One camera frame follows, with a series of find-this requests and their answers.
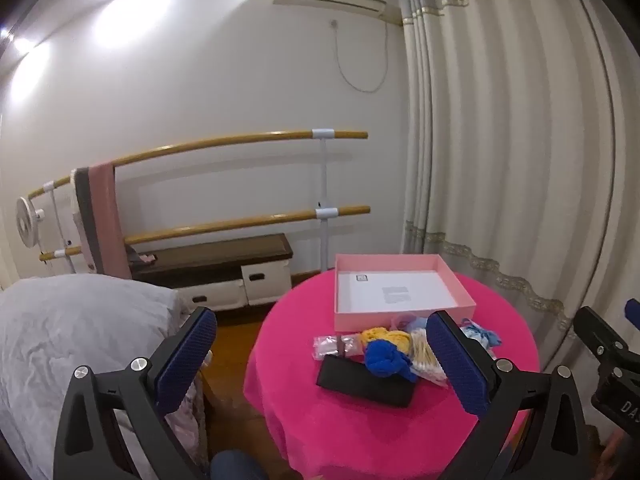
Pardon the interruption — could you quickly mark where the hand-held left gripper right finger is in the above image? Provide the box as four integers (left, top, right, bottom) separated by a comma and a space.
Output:
425, 310, 591, 480

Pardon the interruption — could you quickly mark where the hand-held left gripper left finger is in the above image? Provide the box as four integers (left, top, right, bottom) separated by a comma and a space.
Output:
53, 306, 218, 480

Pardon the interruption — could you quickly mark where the light blue printed cloth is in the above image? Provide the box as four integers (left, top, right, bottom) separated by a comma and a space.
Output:
459, 317, 504, 349

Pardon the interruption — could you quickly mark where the cotton swab packet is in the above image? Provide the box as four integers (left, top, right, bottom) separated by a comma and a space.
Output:
407, 330, 449, 387

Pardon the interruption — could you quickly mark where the pale blue cloth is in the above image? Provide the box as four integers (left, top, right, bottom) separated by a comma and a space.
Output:
392, 312, 431, 334

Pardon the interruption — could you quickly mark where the pink cardboard box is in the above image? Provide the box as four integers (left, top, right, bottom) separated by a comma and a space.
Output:
333, 253, 477, 333

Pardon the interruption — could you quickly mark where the royal blue knitted cloth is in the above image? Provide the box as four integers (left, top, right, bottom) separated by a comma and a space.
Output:
363, 340, 416, 385

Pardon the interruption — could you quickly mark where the clear bag of hair ties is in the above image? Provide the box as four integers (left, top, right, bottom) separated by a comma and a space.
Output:
312, 332, 369, 362

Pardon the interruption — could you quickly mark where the floral pink cloth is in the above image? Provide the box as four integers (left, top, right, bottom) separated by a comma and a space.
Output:
164, 347, 213, 471

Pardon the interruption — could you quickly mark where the low brown white drawer cabinet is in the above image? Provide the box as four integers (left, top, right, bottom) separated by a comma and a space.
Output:
127, 232, 294, 312

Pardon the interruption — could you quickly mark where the black fabric pouch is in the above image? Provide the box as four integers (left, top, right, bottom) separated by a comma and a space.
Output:
316, 355, 419, 408

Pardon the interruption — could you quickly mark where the person's leg in jeans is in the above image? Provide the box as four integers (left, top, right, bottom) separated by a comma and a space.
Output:
210, 450, 269, 480

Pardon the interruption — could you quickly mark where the bright pink tablecloth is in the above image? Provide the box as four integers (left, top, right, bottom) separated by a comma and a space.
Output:
244, 270, 542, 480

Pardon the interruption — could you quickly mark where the pink grey hanging mat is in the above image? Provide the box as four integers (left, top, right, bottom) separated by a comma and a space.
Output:
70, 162, 157, 279

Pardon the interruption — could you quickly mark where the small white fan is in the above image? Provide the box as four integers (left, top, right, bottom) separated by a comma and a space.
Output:
15, 196, 49, 249

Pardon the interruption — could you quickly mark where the cream lace-trimmed curtain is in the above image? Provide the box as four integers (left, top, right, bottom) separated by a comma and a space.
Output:
392, 0, 640, 347

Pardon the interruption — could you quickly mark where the wooden ballet barre stand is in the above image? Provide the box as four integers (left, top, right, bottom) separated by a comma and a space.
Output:
27, 129, 372, 273

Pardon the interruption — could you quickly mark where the white power cord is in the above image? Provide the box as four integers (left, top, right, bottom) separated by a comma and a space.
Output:
329, 17, 392, 94

